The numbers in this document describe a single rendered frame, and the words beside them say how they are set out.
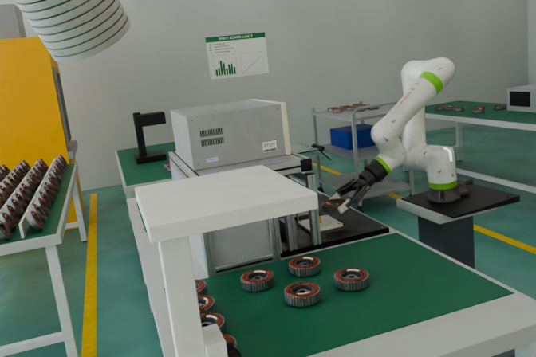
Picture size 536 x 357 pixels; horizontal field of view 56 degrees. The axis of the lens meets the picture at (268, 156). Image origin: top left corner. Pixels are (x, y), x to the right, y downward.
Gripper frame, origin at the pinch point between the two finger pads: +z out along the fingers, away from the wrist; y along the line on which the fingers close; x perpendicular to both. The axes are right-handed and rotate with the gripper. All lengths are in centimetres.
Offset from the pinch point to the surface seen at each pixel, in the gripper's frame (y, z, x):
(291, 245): -20.7, 27.8, 10.1
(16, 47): 344, 87, 171
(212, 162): -9, 31, 52
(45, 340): 74, 151, 13
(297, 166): -22.1, 8.1, 33.5
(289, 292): -56, 40, 17
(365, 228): -14.9, -1.1, -9.1
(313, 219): -20.6, 15.1, 12.5
